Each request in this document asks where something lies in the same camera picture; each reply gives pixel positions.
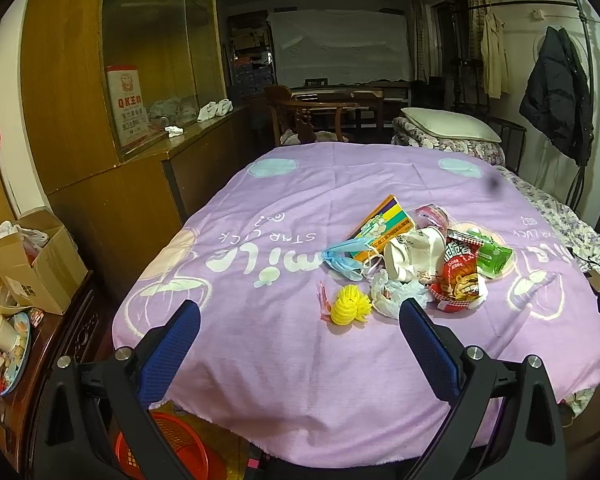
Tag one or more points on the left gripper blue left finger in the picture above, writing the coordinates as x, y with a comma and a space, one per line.
162, 351

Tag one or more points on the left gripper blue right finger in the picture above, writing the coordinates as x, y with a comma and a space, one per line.
441, 368

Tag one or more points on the red snack bag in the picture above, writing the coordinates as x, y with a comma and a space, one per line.
459, 286

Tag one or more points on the yellow foam net ball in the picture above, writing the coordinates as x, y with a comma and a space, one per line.
351, 305

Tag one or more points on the green paper carton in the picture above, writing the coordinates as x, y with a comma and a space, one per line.
492, 258

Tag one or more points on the blue face mask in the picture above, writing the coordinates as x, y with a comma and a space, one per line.
353, 259

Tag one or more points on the colourful striped paper box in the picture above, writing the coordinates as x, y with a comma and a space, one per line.
387, 221

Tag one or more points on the clear pink plastic bag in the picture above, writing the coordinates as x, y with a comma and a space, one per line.
431, 216

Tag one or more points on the red plastic trash basket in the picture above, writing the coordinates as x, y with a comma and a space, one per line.
200, 460

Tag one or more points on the white plastic bag scrap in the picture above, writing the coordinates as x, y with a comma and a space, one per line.
387, 295

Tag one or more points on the cardboard box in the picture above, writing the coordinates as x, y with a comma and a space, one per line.
39, 261

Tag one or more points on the blue tray with items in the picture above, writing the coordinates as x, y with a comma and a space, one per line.
12, 363

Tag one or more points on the white mug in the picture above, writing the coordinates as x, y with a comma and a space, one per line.
8, 335

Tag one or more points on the purple printed bed blanket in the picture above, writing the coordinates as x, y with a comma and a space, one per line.
266, 366

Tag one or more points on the dark wooden dresser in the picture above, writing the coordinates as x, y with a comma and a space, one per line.
83, 333

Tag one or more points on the floral bed sheet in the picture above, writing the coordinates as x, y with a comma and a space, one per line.
569, 228

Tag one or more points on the floral folded quilt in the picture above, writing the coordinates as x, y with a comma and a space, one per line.
406, 134

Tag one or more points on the white pillow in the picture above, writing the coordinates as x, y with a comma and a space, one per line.
450, 125

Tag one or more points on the black metal coat rack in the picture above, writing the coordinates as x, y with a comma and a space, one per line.
582, 85

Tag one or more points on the white cloth on cabinet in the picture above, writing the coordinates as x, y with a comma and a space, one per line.
215, 109

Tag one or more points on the wooden armchair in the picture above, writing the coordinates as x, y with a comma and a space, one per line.
292, 118

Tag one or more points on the red white sign board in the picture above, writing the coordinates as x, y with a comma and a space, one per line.
127, 104

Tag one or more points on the black hanging jacket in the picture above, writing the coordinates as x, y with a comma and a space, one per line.
560, 95

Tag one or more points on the wooden glass cabinet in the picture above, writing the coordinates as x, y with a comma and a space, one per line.
123, 206

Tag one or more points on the beige hanging shirt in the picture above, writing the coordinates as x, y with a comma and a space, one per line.
495, 66

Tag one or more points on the white projection sheet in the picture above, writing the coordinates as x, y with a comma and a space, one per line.
341, 46

